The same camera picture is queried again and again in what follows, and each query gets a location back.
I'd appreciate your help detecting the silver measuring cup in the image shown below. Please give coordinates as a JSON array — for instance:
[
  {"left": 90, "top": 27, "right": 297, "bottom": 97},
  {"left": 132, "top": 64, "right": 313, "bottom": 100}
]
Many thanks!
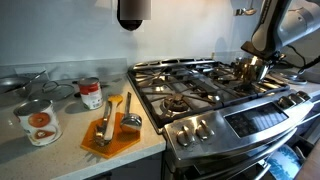
[{"left": 120, "top": 92, "right": 142, "bottom": 133}]

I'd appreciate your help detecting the red label tin can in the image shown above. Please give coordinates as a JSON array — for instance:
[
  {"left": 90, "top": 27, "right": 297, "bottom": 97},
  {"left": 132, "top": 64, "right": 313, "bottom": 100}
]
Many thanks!
[{"left": 78, "top": 77, "right": 103, "bottom": 110}]

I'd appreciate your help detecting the glass pot lid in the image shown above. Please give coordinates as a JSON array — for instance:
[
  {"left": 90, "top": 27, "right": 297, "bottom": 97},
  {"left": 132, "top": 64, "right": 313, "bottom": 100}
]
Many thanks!
[{"left": 29, "top": 81, "right": 74, "bottom": 102}]

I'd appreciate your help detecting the blue white cloth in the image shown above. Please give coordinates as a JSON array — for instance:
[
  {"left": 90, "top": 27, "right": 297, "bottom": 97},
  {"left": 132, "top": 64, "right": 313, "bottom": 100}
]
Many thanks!
[{"left": 268, "top": 145, "right": 301, "bottom": 180}]

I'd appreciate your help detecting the small silver pot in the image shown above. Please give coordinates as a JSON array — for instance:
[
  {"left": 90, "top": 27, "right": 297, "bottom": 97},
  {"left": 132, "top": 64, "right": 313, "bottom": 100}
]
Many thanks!
[{"left": 234, "top": 56, "right": 269, "bottom": 82}]

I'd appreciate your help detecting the orange hexagonal silicone trivet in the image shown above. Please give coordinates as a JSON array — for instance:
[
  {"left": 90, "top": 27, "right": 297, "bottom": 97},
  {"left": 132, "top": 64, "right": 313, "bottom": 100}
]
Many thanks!
[{"left": 80, "top": 111, "right": 142, "bottom": 160}]

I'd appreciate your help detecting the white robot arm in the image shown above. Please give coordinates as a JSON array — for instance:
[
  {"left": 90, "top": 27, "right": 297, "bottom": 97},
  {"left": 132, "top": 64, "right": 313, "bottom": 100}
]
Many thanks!
[{"left": 241, "top": 0, "right": 320, "bottom": 62}]

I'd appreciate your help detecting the stainless steel gas stove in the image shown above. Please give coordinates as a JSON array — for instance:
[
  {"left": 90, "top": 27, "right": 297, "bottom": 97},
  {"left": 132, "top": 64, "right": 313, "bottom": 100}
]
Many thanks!
[{"left": 126, "top": 57, "right": 315, "bottom": 180}]

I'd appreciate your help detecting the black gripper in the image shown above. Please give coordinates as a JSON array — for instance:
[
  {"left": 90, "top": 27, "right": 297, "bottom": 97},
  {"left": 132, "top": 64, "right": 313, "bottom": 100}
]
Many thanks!
[{"left": 260, "top": 51, "right": 286, "bottom": 69}]

